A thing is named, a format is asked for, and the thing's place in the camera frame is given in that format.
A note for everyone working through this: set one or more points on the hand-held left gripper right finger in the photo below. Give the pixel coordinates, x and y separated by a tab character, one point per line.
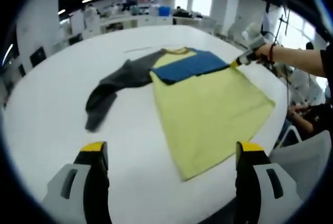
247	187

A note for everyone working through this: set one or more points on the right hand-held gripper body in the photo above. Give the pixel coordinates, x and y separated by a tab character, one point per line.
256	42

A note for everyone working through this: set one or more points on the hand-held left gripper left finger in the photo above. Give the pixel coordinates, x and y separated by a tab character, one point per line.
96	182

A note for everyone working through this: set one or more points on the yellow blue grey garment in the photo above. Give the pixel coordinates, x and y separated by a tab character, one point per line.
208	115

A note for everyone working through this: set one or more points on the person's right hand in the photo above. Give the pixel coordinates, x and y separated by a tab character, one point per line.
263	52

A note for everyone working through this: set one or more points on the white square pillar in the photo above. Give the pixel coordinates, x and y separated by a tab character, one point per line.
39	21
225	8

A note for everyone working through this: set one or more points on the grey mesh chair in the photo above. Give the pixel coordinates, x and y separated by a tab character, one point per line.
304	161

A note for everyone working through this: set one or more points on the person's dark printed shirt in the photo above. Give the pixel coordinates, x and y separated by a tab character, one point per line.
327	63

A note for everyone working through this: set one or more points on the blue storage box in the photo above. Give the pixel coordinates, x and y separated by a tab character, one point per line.
164	11

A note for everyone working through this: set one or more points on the long white desk row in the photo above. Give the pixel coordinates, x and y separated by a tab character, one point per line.
125	25

